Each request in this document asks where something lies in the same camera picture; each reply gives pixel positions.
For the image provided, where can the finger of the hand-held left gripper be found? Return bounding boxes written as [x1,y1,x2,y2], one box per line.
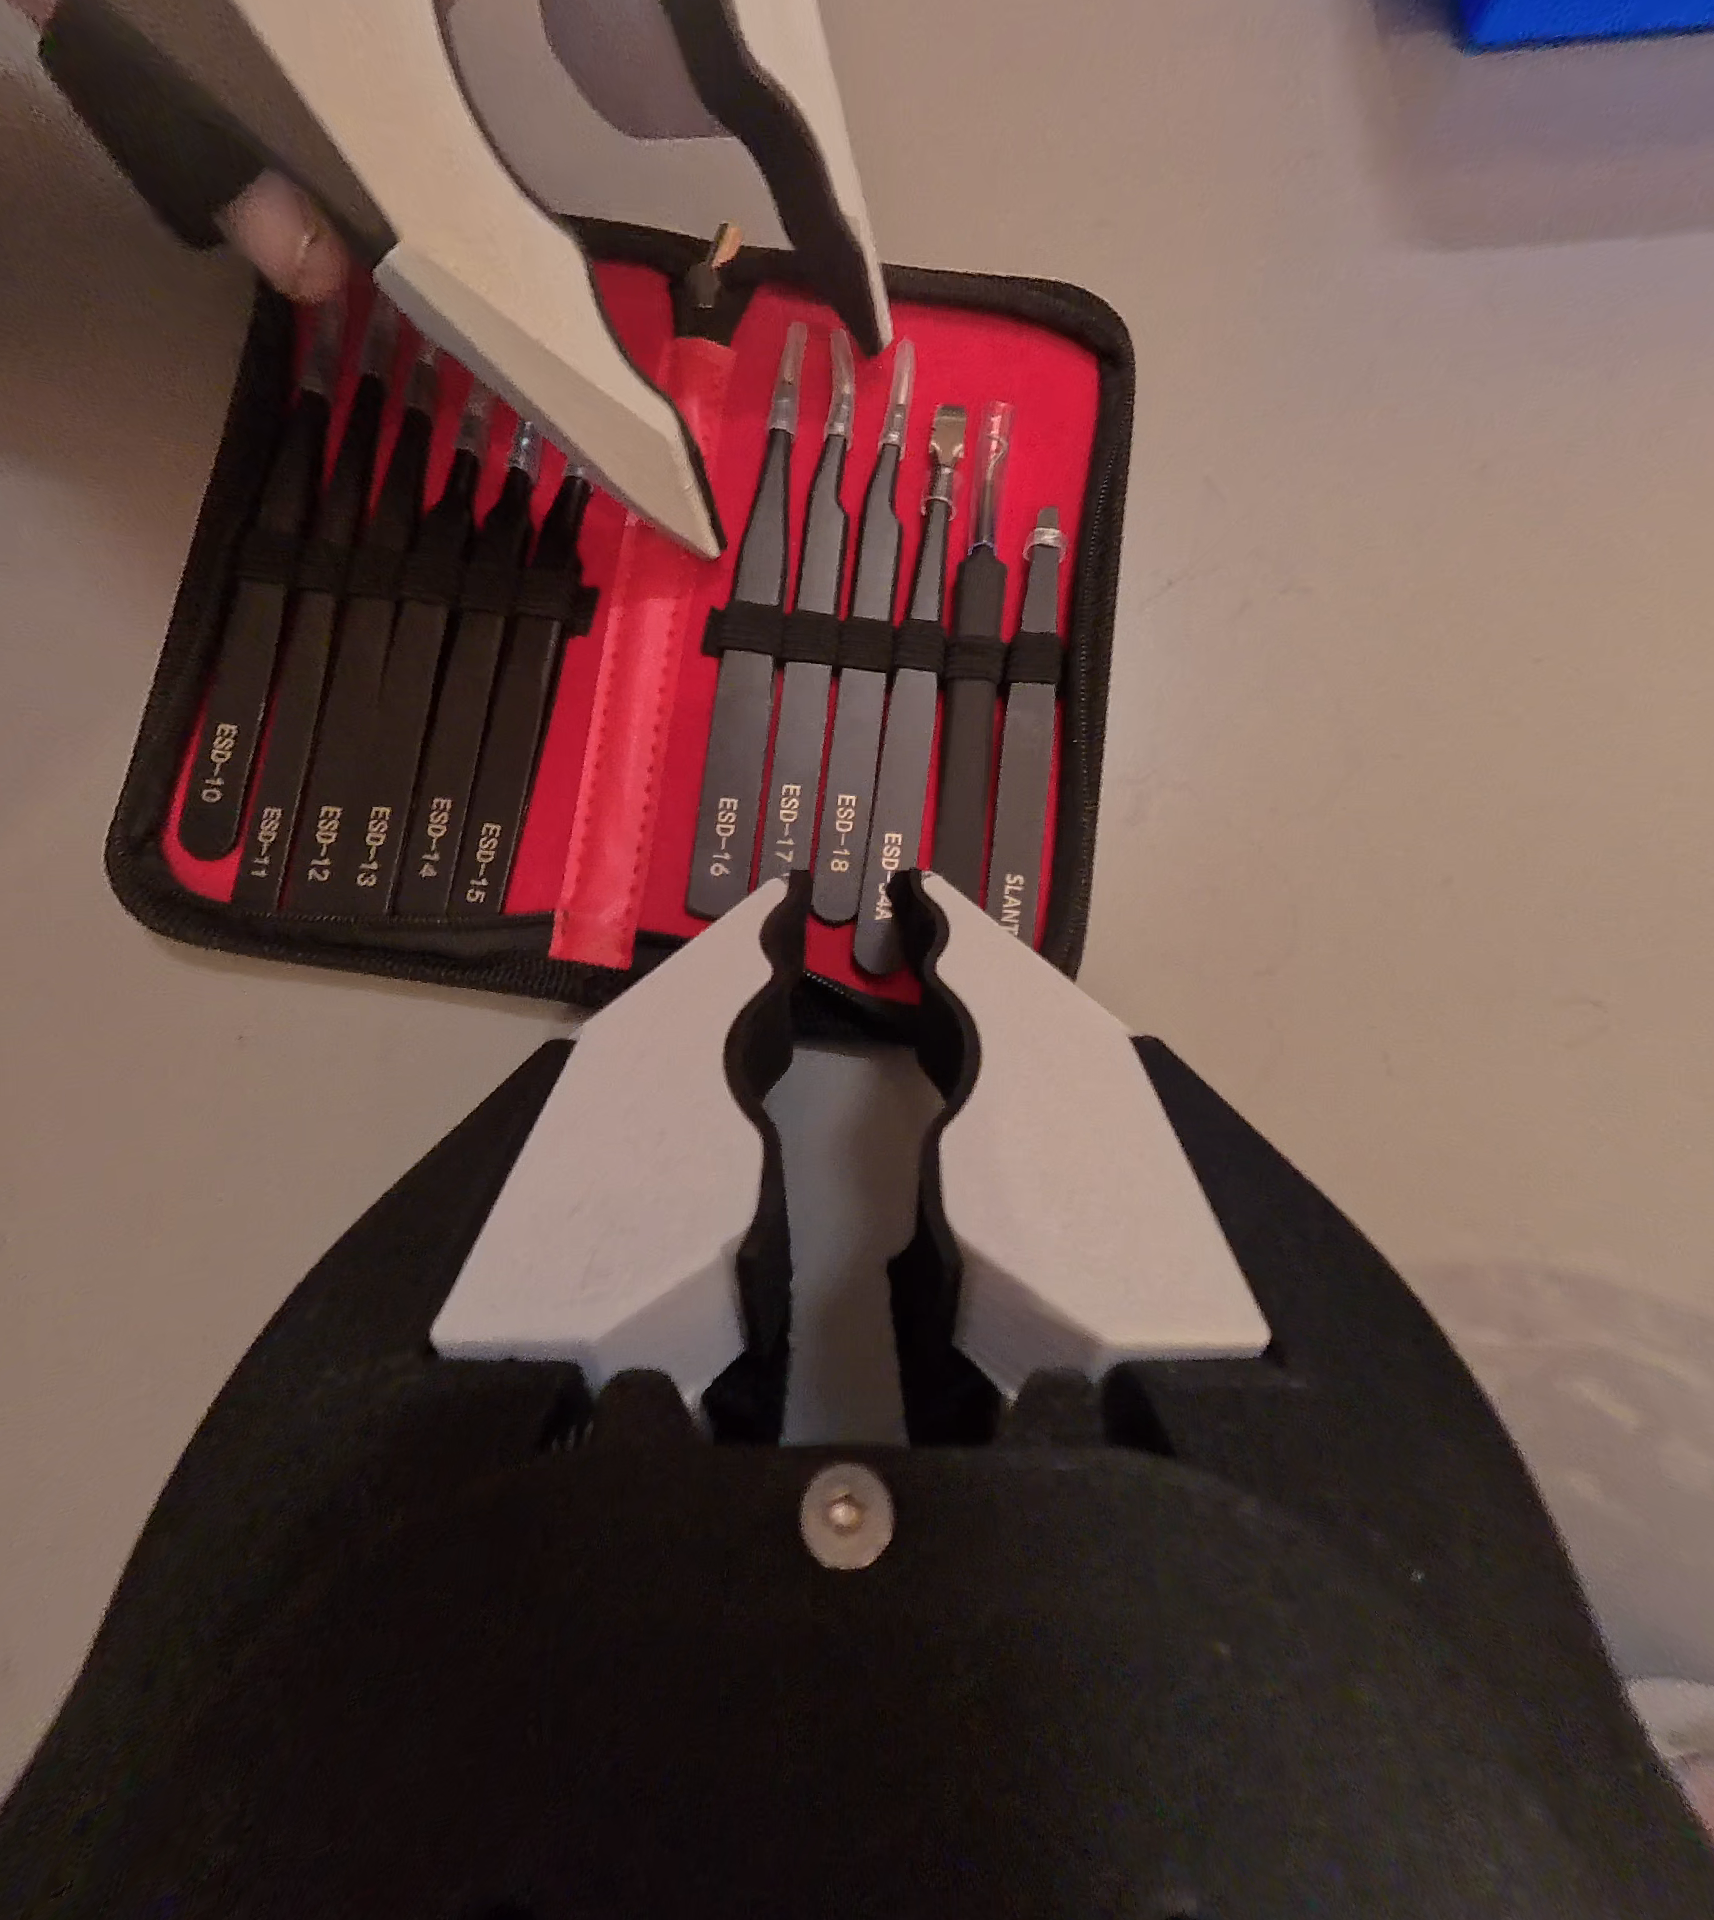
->
[663,0,896,350]
[228,0,728,559]

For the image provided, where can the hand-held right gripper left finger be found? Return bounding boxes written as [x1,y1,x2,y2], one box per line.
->
[432,879,807,1397]

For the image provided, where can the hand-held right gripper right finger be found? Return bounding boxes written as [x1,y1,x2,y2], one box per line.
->
[902,869,1271,1387]

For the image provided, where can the black red tweezers case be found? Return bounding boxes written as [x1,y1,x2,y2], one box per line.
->
[102,215,1136,978]

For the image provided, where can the set of black tweezers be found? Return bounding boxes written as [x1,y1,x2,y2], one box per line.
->
[193,299,1076,978]

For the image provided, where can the black pointed tweezers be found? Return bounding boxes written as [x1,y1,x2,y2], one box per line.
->
[812,335,927,926]

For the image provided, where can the black flat-tip tweezers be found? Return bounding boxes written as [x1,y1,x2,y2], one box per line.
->
[859,405,974,978]

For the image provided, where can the person's left hand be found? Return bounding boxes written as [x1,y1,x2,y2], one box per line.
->
[213,166,368,301]

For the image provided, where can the clear maze ball toy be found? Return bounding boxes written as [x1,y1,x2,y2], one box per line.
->
[1413,1253,1714,1920]

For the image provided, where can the blue storage bin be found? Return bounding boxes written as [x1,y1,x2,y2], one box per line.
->
[1452,0,1714,50]

